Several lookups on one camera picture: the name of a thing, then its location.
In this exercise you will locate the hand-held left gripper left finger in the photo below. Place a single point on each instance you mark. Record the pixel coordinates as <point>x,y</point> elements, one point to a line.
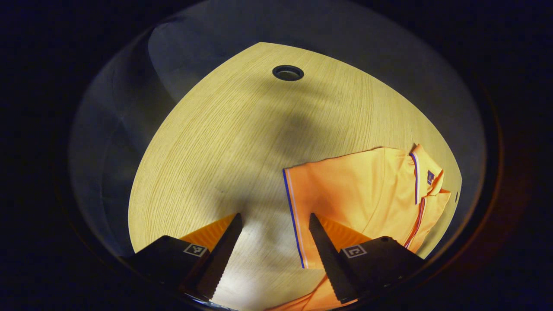
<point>222,255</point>

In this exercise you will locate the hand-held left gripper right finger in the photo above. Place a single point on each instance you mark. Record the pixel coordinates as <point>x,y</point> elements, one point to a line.
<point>328,259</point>

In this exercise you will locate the orange T-shirt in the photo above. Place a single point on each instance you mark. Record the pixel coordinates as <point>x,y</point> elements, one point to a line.
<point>354,190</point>

